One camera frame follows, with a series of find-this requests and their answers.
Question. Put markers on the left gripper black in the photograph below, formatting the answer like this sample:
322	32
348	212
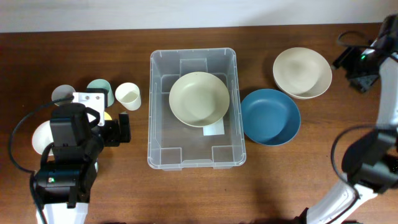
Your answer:
114	137

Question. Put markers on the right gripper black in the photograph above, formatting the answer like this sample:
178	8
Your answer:
344	60

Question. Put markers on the cream bowl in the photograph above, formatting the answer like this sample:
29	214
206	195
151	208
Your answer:
302	73
199	99

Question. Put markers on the white small bowl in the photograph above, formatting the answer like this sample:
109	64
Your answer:
42	137

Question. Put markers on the dark blue bowl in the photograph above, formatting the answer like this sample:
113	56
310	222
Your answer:
270	117

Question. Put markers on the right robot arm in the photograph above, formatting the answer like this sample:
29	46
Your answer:
367	170

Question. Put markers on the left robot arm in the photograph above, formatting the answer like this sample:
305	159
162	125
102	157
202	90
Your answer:
68	166

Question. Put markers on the cream cup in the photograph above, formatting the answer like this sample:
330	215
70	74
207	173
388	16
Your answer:
129	95

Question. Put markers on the clear plastic storage bin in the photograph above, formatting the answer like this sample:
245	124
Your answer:
173	145

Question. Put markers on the mint green cup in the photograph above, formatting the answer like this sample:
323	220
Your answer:
102	86

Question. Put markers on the grey cup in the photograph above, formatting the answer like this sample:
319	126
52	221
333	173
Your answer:
62	91

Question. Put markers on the white label in bin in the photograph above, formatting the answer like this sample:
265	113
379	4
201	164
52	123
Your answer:
214	129

